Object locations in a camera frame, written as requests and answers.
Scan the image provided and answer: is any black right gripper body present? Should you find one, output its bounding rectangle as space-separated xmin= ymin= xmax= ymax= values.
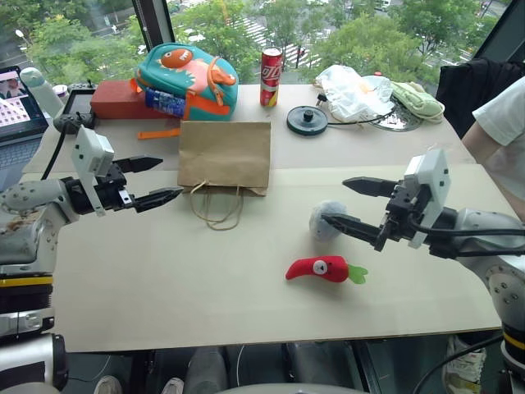
xmin=372 ymin=185 xmax=430 ymax=253

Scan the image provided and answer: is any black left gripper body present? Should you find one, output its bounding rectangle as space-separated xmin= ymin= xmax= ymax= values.
xmin=94 ymin=163 xmax=136 ymax=213

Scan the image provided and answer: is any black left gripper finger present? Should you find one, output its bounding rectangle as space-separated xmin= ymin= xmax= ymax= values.
xmin=131 ymin=186 xmax=184 ymax=213
xmin=114 ymin=155 xmax=164 ymax=174

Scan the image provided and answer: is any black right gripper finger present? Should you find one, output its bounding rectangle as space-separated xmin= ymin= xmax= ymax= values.
xmin=321 ymin=213 xmax=386 ymax=245
xmin=341 ymin=176 xmax=399 ymax=199

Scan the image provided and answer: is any brown paper bag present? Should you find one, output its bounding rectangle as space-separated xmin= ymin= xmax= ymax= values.
xmin=176 ymin=120 xmax=272 ymax=231

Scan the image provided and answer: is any white crumpled plastic bag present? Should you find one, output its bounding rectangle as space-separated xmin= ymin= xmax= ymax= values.
xmin=314 ymin=64 xmax=395 ymax=123

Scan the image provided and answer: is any grey fluffy ball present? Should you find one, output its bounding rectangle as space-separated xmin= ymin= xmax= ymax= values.
xmin=309 ymin=199 xmax=349 ymax=243

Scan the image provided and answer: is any red chili plush toy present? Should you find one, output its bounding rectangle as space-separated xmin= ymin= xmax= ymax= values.
xmin=285 ymin=255 xmax=369 ymax=285

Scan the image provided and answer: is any red brick block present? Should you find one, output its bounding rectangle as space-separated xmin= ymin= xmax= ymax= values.
xmin=90 ymin=80 xmax=173 ymax=121

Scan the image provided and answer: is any round metal plate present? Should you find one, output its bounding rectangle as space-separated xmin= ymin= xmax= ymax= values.
xmin=367 ymin=98 xmax=423 ymax=132

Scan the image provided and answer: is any black handheld controller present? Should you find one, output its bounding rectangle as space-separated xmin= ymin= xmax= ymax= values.
xmin=52 ymin=80 xmax=98 ymax=135

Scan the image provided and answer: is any dark round lid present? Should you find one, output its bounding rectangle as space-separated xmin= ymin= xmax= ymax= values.
xmin=286 ymin=105 xmax=328 ymax=136

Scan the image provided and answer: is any light green cloth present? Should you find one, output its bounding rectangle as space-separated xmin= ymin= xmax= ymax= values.
xmin=389 ymin=80 xmax=445 ymax=124

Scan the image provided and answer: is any teal monster backpack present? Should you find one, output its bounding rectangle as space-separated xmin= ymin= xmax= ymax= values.
xmin=130 ymin=42 xmax=240 ymax=140

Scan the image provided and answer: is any laptop computer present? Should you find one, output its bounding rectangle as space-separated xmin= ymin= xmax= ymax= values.
xmin=0 ymin=65 xmax=50 ymax=192

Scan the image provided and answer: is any white water bottle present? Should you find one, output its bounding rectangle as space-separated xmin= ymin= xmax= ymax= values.
xmin=20 ymin=66 xmax=65 ymax=122

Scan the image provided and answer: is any person in white shirt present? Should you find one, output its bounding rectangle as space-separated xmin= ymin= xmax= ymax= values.
xmin=461 ymin=76 xmax=525 ymax=225

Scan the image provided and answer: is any black jacket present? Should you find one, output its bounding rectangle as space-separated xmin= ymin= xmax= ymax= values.
xmin=435 ymin=57 xmax=525 ymax=140

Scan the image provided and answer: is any red soda can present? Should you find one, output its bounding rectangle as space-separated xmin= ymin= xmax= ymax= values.
xmin=259 ymin=47 xmax=284 ymax=108

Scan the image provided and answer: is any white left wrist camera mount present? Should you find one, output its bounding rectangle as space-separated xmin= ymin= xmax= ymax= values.
xmin=71 ymin=125 xmax=116 ymax=218

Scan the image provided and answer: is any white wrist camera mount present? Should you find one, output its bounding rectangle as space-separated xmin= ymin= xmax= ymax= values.
xmin=71 ymin=125 xmax=116 ymax=218
xmin=403 ymin=148 xmax=453 ymax=250

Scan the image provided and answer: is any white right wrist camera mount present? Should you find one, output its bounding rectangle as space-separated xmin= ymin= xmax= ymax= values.
xmin=403 ymin=148 xmax=453 ymax=250

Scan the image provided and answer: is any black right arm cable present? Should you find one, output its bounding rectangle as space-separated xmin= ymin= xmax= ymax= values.
xmin=404 ymin=213 xmax=525 ymax=259

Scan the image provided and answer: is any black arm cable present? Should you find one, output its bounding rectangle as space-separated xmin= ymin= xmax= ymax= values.
xmin=39 ymin=120 xmax=71 ymax=181
xmin=404 ymin=213 xmax=525 ymax=259

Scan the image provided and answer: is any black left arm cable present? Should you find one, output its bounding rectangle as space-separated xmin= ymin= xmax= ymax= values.
xmin=39 ymin=120 xmax=71 ymax=181

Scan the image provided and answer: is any black window frame post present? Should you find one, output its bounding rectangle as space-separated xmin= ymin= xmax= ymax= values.
xmin=131 ymin=0 xmax=173 ymax=54

